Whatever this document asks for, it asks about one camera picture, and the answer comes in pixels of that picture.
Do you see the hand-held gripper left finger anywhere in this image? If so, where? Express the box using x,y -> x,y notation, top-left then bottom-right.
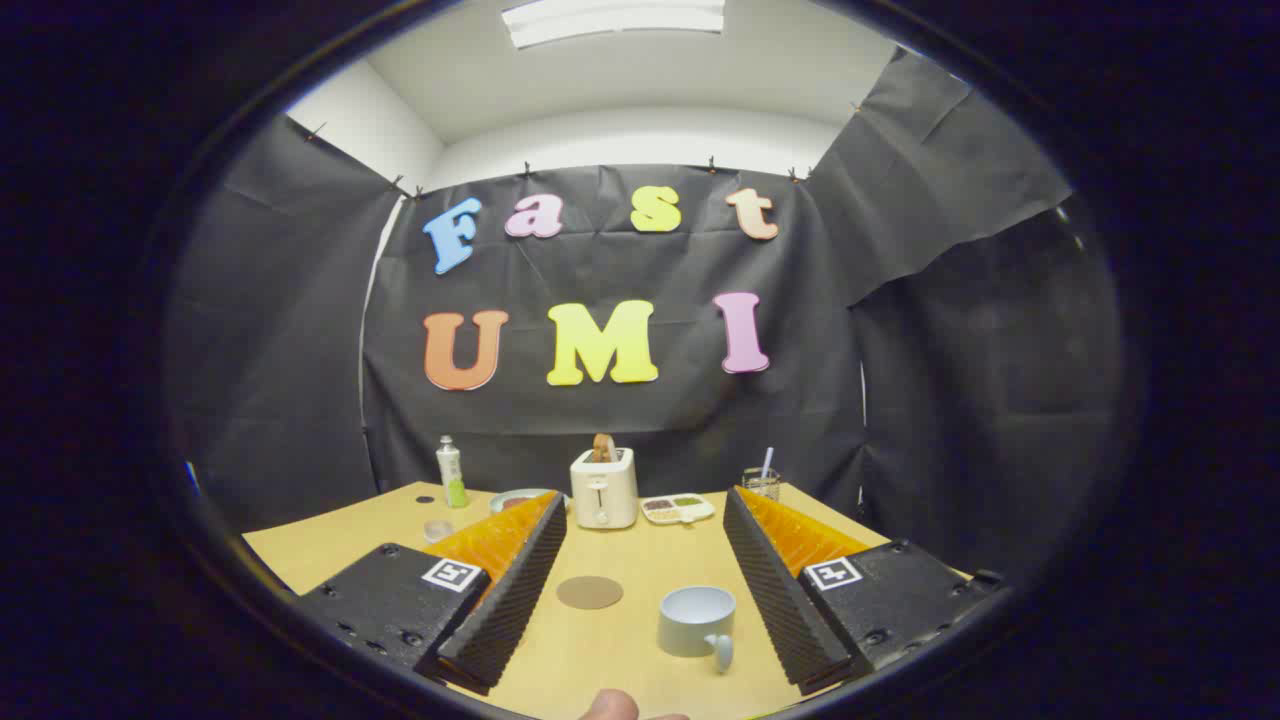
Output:
297,490 -> 568,696

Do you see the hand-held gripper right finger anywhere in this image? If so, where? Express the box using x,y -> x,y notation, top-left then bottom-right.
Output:
722,485 -> 1006,697

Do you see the round brown coaster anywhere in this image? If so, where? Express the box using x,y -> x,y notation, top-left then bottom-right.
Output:
556,575 -> 625,611

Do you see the pale blue cup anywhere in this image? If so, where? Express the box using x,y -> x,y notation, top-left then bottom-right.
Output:
658,586 -> 737,673

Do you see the white green capped bottle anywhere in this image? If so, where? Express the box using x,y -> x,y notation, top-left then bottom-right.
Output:
436,435 -> 469,509

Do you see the pale green plate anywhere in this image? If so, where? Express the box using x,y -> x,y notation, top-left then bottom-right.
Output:
489,488 -> 567,515

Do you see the wooden table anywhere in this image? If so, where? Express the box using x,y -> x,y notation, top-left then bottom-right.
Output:
242,482 -> 966,720

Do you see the white divided seasoning tray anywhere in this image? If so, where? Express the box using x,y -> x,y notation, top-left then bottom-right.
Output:
640,493 -> 717,526

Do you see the cream toaster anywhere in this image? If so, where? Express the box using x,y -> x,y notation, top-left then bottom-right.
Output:
570,447 -> 640,530

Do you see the black backdrop cloth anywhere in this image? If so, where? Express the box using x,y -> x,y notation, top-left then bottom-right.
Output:
165,45 -> 1126,591

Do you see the ceiling light panel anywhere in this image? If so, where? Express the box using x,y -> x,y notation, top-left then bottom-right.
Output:
500,0 -> 727,50

